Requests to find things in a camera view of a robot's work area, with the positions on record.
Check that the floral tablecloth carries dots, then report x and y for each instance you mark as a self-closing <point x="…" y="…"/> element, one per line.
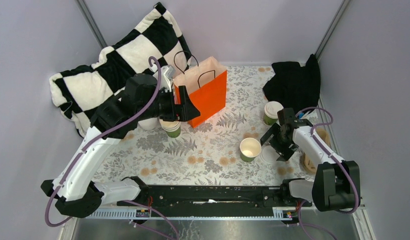
<point x="208" y="154"/>

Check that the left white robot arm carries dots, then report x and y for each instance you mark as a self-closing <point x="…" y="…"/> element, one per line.
<point x="74" y="193"/>

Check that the brown cardboard cup carrier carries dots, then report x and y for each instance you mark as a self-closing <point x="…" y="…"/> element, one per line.
<point x="313" y="154"/>

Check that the black cloth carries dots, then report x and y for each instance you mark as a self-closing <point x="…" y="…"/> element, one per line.
<point x="293" y="85"/>

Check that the white plastic cup lid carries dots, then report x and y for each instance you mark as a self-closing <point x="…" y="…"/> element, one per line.
<point x="272" y="108"/>

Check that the green paper cup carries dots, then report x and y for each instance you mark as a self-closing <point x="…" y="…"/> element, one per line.
<point x="269" y="121"/>
<point x="250" y="148"/>

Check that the stack of white lids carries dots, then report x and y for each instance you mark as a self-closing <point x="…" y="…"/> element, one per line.
<point x="148" y="124"/>

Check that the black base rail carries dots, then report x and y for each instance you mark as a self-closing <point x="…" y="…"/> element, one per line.
<point x="216" y="201"/>

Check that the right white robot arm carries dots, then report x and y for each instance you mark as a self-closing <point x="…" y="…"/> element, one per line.
<point x="336" y="185"/>

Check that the black white checkered pillow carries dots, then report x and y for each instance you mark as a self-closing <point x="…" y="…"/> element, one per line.
<point x="80" y="91"/>

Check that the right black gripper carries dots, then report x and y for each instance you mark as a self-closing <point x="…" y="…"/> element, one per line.
<point x="285" y="152"/>

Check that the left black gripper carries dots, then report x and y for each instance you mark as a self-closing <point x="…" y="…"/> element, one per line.
<point x="185" y="111"/>

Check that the orange paper bag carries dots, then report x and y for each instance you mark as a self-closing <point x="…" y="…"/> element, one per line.
<point x="206" y="85"/>

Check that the stack of green cups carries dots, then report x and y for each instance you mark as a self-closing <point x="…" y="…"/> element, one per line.
<point x="172" y="128"/>

